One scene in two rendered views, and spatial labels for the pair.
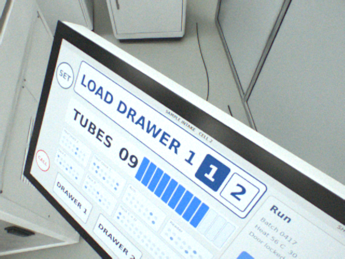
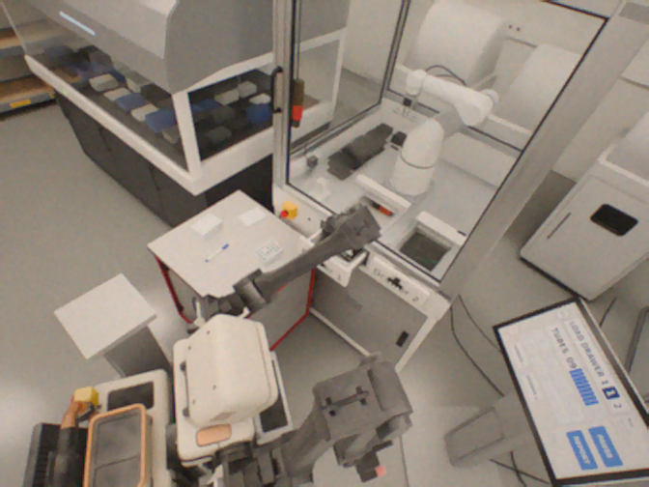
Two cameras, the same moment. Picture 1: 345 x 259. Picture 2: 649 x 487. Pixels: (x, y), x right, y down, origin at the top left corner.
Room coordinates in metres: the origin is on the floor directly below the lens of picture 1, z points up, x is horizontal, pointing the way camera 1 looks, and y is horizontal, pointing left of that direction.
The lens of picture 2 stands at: (-0.84, 0.33, 2.12)
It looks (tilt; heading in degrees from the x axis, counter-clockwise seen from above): 49 degrees down; 41
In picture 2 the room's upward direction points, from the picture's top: 10 degrees clockwise
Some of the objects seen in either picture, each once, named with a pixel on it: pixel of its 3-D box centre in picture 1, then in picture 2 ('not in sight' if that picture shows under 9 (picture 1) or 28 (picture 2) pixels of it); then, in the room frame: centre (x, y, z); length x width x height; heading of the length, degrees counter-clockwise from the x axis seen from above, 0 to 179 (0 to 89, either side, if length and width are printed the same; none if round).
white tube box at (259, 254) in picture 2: not in sight; (268, 252); (-0.22, 1.22, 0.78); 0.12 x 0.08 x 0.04; 6
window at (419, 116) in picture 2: not in sight; (380, 134); (0.09, 0.96, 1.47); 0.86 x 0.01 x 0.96; 99
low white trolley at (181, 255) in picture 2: not in sight; (241, 289); (-0.31, 1.35, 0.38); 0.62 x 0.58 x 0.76; 99
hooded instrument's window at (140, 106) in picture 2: not in sight; (172, 47); (0.12, 2.74, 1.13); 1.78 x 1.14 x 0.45; 99
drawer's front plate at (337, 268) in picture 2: not in sight; (323, 261); (-0.09, 0.97, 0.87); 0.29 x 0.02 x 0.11; 99
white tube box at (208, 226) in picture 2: not in sight; (207, 227); (-0.37, 1.53, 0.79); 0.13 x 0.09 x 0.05; 14
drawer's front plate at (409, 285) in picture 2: not in sight; (397, 281); (0.10, 0.69, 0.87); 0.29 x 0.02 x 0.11; 99
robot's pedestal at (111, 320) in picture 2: not in sight; (133, 351); (-0.92, 1.37, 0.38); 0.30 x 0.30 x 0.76; 6
